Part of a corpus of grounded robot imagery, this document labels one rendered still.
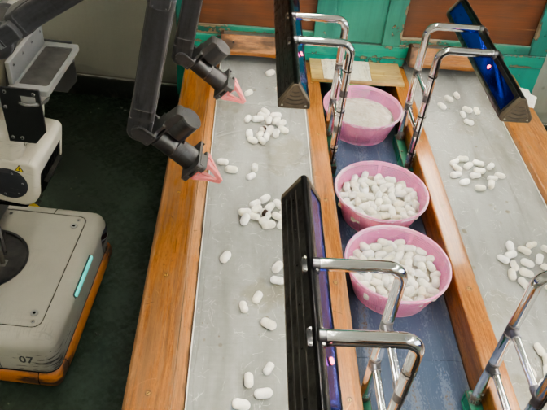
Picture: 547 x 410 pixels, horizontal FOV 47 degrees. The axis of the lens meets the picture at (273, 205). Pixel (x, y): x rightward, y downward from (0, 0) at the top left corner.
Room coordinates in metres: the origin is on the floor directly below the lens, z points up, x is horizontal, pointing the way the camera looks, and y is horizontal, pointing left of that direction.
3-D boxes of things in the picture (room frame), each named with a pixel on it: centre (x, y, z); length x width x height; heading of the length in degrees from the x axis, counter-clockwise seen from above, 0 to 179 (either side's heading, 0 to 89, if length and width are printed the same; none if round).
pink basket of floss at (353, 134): (1.84, -0.26, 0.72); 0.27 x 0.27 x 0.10
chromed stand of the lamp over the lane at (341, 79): (1.65, -0.08, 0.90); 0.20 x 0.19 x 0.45; 5
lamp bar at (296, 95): (1.64, 0.00, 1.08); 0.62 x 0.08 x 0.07; 5
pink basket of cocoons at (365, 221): (1.40, -0.30, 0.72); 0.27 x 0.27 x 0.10
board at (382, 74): (2.05, -0.24, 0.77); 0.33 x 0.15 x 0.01; 95
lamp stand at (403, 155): (1.68, -0.48, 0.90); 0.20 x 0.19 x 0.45; 5
